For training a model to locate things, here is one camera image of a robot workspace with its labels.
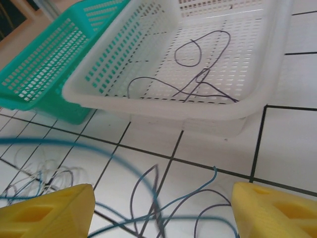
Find blue cable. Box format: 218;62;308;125
88;166;240;238
0;136;165;238

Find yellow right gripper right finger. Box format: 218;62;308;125
231;181;317;238

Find white plastic basket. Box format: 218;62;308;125
61;0;297;137

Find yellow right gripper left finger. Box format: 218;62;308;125
0;183;97;238

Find white cable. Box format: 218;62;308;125
0;146;89;199

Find teal plastic basket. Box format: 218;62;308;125
0;0;132;125

